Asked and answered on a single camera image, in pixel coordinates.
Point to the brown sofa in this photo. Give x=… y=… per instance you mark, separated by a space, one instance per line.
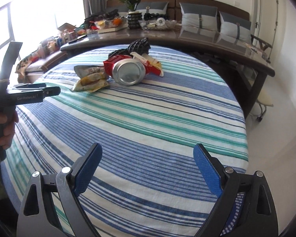
x=171 y=10

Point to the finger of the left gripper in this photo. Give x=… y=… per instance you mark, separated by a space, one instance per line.
x=30 y=86
x=51 y=91

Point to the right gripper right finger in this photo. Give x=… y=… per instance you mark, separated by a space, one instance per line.
x=244 y=205

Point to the left hand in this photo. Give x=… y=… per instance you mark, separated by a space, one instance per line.
x=9 y=130

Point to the dark long wooden table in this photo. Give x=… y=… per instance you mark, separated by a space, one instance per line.
x=193 y=41

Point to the grey white pillow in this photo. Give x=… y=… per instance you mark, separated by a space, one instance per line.
x=199 y=16
x=235 y=27

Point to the grey white pillow right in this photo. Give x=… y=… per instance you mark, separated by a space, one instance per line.
x=235 y=27

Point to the red crushed can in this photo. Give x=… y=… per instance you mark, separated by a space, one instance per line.
x=125 y=70

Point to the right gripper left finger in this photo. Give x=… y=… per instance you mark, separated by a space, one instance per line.
x=38 y=217

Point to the white snack bag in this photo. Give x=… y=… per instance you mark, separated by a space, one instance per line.
x=92 y=78

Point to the fruit tray with oranges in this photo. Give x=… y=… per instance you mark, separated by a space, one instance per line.
x=107 y=26

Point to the grey white pillow left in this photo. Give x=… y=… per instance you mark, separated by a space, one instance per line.
x=199 y=16

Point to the white stool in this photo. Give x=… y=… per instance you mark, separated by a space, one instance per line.
x=264 y=101

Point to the blue plastic basket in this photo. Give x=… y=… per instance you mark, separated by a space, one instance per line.
x=235 y=214

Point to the black foam net roll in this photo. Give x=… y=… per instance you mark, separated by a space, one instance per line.
x=140 y=46

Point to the glass bowl with tape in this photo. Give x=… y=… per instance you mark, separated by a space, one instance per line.
x=160 y=24

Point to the potted green plant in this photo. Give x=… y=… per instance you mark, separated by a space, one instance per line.
x=134 y=16

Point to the striped tablecloth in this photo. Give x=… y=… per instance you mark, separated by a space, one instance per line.
x=147 y=182

